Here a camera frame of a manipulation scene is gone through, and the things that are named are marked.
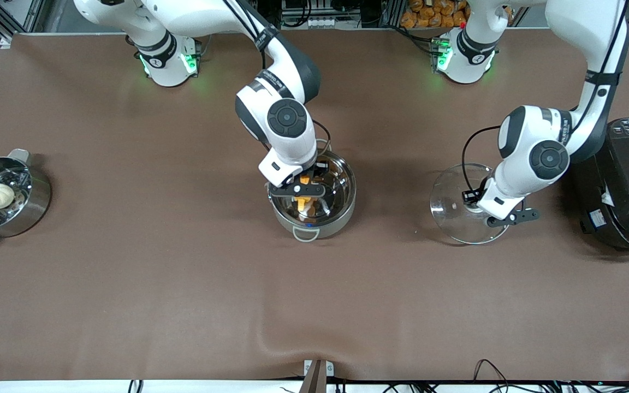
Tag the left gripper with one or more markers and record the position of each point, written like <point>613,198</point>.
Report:
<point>472,197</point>

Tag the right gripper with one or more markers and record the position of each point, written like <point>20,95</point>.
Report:
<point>319,170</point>

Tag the glass pot lid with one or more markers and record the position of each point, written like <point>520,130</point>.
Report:
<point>454,218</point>

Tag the yellow corn cob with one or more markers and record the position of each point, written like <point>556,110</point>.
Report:
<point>304,206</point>

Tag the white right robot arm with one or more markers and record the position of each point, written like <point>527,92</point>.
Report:
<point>287,117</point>

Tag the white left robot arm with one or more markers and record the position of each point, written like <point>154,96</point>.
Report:
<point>549,158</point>

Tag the stainless steel steamer pot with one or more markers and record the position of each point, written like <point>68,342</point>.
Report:
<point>33,210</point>

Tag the brown table cloth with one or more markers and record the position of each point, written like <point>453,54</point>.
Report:
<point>402,305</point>

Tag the black rice cooker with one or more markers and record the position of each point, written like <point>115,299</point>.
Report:
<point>625,185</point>

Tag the small white power strip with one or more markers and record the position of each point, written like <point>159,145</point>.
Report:
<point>321,22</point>

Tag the bag of orange buns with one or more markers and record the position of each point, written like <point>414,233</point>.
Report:
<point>432,13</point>

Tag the black right camera mount plate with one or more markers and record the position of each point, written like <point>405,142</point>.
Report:
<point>301,190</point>

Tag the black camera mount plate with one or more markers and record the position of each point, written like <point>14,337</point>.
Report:
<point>301,190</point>
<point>516,216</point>

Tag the black left camera mount plate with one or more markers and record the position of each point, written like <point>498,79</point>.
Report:
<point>516,216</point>

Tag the metal table clamp bracket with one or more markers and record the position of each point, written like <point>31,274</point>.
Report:
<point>319,368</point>

